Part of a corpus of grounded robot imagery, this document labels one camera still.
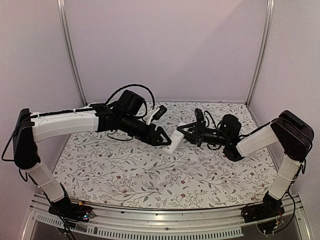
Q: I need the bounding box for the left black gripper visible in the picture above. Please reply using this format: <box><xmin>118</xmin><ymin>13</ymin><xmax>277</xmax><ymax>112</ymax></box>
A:
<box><xmin>119</xmin><ymin>113</ymin><xmax>173</xmax><ymax>147</ymax></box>

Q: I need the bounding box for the white remote control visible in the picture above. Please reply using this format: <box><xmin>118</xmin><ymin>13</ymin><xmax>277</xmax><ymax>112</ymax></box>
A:
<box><xmin>163</xmin><ymin>130</ymin><xmax>185</xmax><ymax>155</ymax></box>

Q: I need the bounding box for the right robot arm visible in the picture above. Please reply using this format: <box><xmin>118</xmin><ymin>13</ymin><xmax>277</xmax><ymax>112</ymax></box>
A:
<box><xmin>171</xmin><ymin>108</ymin><xmax>315</xmax><ymax>218</ymax></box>

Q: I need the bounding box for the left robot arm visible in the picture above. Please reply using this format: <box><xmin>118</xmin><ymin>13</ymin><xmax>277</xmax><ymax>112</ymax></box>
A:
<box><xmin>12</xmin><ymin>90</ymin><xmax>172</xmax><ymax>217</ymax></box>

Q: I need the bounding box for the floral patterned table mat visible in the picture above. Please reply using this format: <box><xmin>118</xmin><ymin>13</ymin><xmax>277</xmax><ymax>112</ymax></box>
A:
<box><xmin>51</xmin><ymin>100</ymin><xmax>285</xmax><ymax>210</ymax></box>

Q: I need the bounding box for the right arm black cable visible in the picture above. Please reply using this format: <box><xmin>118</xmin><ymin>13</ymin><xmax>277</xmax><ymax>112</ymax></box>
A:
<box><xmin>207</xmin><ymin>142</ymin><xmax>225</xmax><ymax>151</ymax></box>

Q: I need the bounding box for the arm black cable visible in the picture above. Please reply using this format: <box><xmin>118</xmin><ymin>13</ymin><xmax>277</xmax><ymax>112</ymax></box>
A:
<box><xmin>207</xmin><ymin>142</ymin><xmax>225</xmax><ymax>151</ymax></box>
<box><xmin>104</xmin><ymin>83</ymin><xmax>156</xmax><ymax>111</ymax></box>

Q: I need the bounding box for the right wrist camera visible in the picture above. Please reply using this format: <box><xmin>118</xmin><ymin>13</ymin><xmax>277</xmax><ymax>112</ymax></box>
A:
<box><xmin>194</xmin><ymin>108</ymin><xmax>204</xmax><ymax>123</ymax></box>

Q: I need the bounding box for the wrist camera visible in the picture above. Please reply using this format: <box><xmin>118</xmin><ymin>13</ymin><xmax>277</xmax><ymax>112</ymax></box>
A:
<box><xmin>194</xmin><ymin>108</ymin><xmax>204</xmax><ymax>123</ymax></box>
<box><xmin>152</xmin><ymin>105</ymin><xmax>168</xmax><ymax>121</ymax></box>

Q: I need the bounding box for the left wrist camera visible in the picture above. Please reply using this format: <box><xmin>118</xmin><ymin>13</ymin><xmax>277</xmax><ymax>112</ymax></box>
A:
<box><xmin>152</xmin><ymin>105</ymin><xmax>168</xmax><ymax>121</ymax></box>

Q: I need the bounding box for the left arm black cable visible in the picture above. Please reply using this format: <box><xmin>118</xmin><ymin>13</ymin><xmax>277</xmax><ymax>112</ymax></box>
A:
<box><xmin>104</xmin><ymin>83</ymin><xmax>156</xmax><ymax>111</ymax></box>

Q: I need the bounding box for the front aluminium rail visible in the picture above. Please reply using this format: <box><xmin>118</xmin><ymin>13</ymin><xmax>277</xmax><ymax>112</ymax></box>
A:
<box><xmin>21</xmin><ymin>193</ymin><xmax>313</xmax><ymax>240</ymax></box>

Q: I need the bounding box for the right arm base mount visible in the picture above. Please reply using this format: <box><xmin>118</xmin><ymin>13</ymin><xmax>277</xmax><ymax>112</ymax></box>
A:
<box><xmin>241</xmin><ymin>194</ymin><xmax>285</xmax><ymax>223</ymax></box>

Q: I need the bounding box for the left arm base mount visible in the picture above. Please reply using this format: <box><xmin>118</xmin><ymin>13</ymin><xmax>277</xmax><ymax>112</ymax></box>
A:
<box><xmin>49</xmin><ymin>197</ymin><xmax>96</xmax><ymax>222</ymax></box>

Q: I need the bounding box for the right aluminium frame post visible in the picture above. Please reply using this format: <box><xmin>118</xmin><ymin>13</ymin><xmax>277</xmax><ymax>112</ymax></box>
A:
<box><xmin>245</xmin><ymin>0</ymin><xmax>275</xmax><ymax>108</ymax></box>

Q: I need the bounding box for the aluminium frame post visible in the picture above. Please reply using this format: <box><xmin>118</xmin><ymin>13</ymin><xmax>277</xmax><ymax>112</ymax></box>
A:
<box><xmin>56</xmin><ymin>0</ymin><xmax>88</xmax><ymax>106</ymax></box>
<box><xmin>245</xmin><ymin>0</ymin><xmax>275</xmax><ymax>108</ymax></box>

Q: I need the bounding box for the left aluminium frame post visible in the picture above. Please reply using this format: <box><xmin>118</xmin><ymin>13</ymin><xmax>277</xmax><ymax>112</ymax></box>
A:
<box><xmin>56</xmin><ymin>0</ymin><xmax>88</xmax><ymax>106</ymax></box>

